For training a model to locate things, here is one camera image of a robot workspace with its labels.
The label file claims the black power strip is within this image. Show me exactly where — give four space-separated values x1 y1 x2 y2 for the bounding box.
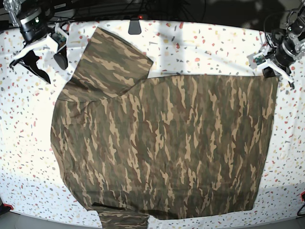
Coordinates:
51 0 207 22

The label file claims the white speckled table cloth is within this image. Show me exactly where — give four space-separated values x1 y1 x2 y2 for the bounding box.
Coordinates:
0 21 305 229

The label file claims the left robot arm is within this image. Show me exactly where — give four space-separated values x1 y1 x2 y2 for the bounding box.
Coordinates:
247 0 305 90

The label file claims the camouflage T-shirt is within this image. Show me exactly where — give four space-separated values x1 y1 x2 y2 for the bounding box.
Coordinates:
51 28 278 229

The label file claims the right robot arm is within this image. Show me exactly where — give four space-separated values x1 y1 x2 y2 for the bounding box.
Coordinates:
3 0 68 84

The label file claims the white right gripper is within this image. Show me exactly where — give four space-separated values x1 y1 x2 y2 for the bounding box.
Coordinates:
9 23 70 84

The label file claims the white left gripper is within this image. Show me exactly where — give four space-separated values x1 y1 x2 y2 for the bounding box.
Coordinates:
247 33 295 90

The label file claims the red table clamp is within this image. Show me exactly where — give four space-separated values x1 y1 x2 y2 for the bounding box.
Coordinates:
1 204 13 212

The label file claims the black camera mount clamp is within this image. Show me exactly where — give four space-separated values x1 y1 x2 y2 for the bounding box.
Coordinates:
128 20 142 35

